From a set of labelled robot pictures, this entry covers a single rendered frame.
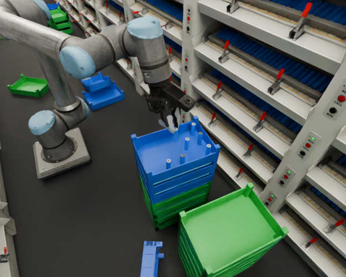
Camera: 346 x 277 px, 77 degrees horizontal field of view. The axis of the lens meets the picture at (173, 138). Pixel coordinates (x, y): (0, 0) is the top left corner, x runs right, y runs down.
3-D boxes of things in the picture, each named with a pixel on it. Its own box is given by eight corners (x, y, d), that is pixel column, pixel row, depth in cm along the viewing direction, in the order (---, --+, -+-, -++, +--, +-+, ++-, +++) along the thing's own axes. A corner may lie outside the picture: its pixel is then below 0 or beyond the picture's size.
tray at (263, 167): (267, 186, 104) (269, 176, 92) (190, 115, 138) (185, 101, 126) (298, 159, 105) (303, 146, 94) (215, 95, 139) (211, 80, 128)
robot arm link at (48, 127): (35, 140, 136) (20, 120, 123) (59, 125, 145) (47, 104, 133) (49, 151, 130) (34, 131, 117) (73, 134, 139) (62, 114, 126)
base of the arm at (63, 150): (48, 165, 135) (40, 155, 128) (40, 147, 146) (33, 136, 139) (78, 151, 142) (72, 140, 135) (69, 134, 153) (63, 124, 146)
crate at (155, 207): (152, 212, 99) (151, 205, 93) (139, 177, 111) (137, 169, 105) (210, 189, 107) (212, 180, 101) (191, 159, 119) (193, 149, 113)
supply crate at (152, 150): (148, 186, 81) (146, 173, 75) (133, 147, 94) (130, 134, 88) (218, 160, 89) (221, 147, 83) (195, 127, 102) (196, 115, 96)
